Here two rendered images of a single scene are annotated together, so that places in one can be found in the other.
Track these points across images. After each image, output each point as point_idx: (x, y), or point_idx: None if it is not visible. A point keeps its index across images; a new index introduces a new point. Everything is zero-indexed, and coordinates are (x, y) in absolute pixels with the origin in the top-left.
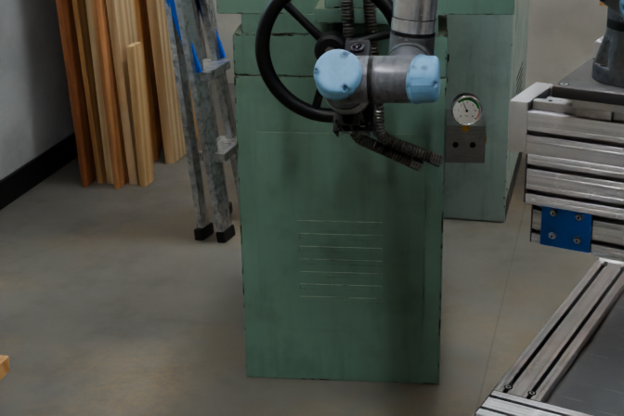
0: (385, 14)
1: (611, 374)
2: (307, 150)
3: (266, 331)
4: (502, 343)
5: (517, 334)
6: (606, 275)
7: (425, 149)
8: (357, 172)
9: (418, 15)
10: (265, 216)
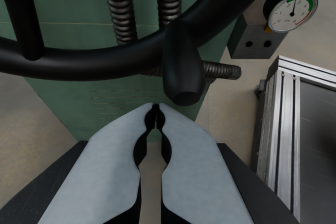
0: None
1: (324, 213)
2: (78, 41)
3: (84, 133)
4: (212, 99)
5: (218, 91)
6: (288, 87)
7: (224, 67)
8: None
9: None
10: (56, 89)
